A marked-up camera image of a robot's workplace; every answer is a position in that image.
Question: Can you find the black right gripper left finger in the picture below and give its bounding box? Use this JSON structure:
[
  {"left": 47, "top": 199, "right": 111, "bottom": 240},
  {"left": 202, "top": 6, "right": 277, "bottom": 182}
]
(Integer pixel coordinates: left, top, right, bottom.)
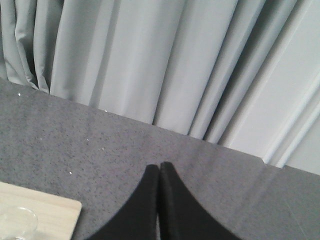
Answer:
[{"left": 88, "top": 164, "right": 160, "bottom": 240}]

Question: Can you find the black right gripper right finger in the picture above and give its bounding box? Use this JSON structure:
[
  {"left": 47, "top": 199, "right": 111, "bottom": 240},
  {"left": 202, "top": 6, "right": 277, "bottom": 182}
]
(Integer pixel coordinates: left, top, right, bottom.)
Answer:
[{"left": 158, "top": 162, "right": 239, "bottom": 240}]

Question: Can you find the glass beaker with clear liquid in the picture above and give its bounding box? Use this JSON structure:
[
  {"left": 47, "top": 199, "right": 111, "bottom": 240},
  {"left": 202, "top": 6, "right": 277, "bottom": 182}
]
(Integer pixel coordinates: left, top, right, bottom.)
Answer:
[{"left": 0, "top": 206, "right": 38, "bottom": 240}]

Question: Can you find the wooden cutting board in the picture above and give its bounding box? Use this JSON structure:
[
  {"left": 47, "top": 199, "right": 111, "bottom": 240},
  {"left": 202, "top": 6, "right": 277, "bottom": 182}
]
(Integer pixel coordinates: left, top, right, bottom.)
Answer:
[{"left": 0, "top": 182, "right": 82, "bottom": 240}]

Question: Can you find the grey curtain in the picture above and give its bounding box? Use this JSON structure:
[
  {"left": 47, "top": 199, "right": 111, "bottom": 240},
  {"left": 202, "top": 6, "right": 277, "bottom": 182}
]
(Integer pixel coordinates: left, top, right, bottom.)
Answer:
[{"left": 0, "top": 0, "right": 298, "bottom": 143}]

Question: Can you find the white wall pipe left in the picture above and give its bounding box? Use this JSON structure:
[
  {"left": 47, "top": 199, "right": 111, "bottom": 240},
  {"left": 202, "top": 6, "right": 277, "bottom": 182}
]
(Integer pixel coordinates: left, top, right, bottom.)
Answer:
[{"left": 263, "top": 84, "right": 320, "bottom": 168}]

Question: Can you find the white wall pipe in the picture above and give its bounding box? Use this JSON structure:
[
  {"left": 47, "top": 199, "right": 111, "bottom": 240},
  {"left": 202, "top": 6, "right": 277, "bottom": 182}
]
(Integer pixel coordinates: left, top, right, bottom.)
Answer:
[
  {"left": 276, "top": 106, "right": 320, "bottom": 175},
  {"left": 263, "top": 84, "right": 320, "bottom": 168}
]

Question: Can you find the white wall pipe right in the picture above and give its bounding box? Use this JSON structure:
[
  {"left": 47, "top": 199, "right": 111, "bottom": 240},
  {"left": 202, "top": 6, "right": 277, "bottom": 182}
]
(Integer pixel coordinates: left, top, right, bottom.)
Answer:
[{"left": 276, "top": 106, "right": 320, "bottom": 175}]

